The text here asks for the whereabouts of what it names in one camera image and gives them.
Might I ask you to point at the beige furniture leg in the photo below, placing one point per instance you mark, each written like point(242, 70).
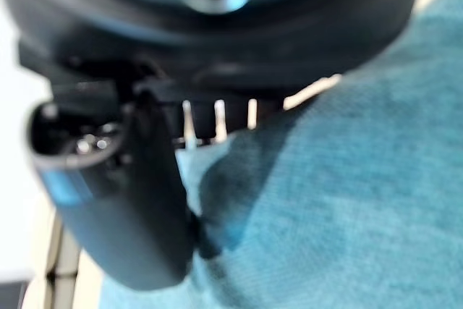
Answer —
point(63, 258)

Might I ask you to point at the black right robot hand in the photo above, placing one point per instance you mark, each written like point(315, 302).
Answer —
point(152, 52)

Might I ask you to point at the teal fabric cushion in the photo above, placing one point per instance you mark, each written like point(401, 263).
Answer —
point(343, 197)

